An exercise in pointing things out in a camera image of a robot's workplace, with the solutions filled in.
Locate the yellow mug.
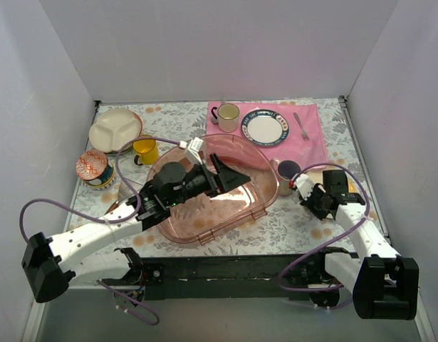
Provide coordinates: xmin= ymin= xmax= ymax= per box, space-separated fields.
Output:
xmin=132 ymin=135 xmax=159 ymax=166

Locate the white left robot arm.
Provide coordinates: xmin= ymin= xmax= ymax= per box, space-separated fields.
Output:
xmin=21 ymin=154 xmax=251 ymax=303

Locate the orange patterned bowl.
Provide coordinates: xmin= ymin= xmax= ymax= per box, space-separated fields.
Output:
xmin=75 ymin=149 xmax=108 ymax=180

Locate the pink mug purple inside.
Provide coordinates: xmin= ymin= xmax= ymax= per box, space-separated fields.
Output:
xmin=270 ymin=160 xmax=301 ymax=196

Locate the wooden handled spatula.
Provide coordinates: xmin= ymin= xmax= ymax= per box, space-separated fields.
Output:
xmin=105 ymin=180 xmax=142 ymax=214

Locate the cream divided plate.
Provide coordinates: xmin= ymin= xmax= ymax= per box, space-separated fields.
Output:
xmin=89 ymin=108 xmax=142 ymax=153

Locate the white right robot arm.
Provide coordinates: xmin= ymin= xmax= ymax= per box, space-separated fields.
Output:
xmin=293 ymin=170 xmax=419 ymax=320

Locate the silver fork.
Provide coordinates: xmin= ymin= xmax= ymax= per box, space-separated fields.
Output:
xmin=293 ymin=113 xmax=309 ymax=140

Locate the pink transparent plastic bin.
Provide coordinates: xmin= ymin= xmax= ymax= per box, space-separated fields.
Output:
xmin=157 ymin=133 xmax=279 ymax=247

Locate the cream enamel mug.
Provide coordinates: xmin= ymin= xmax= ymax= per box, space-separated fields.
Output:
xmin=211 ymin=103 xmax=240 ymax=133

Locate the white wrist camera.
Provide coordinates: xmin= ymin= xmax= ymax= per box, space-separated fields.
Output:
xmin=178 ymin=137 xmax=204 ymax=165
xmin=291 ymin=173 xmax=317 ymax=200

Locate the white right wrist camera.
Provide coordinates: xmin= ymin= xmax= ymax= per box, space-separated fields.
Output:
xmin=291 ymin=173 xmax=317 ymax=200

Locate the floral tablecloth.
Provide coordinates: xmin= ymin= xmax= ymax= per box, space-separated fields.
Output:
xmin=73 ymin=98 xmax=388 ymax=257

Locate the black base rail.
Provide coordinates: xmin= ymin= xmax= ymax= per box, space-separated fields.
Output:
xmin=53 ymin=249 xmax=397 ymax=302

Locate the blue rimmed white plate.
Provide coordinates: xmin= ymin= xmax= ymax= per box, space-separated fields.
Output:
xmin=241 ymin=109 xmax=290 ymax=147

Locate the cream yellow floral plate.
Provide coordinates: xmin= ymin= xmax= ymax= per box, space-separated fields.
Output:
xmin=307 ymin=170 xmax=358 ymax=192

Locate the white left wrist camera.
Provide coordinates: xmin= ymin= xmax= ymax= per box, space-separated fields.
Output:
xmin=178 ymin=137 xmax=204 ymax=165

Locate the pink satin cloth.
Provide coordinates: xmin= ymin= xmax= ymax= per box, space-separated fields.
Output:
xmin=205 ymin=100 xmax=329 ymax=175

